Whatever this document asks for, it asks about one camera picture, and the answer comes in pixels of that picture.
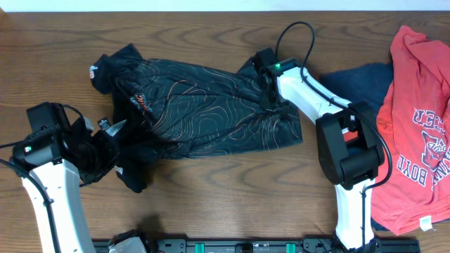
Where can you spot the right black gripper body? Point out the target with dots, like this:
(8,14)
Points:
(272,102)

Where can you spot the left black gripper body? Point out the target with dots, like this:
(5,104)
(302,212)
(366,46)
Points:
(99,156)

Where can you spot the black orange-patterned jersey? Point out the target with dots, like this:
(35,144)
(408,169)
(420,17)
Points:
(165,109)

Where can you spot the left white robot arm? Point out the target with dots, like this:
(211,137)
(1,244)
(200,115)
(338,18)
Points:
(54,162)

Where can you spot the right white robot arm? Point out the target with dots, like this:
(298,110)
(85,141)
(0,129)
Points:
(349,150)

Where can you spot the navy blue cloth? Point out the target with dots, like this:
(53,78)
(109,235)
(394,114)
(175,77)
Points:
(368,83)

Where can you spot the red printed t-shirt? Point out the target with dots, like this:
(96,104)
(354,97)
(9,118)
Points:
(414,121)

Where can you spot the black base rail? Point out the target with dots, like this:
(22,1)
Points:
(137,241)

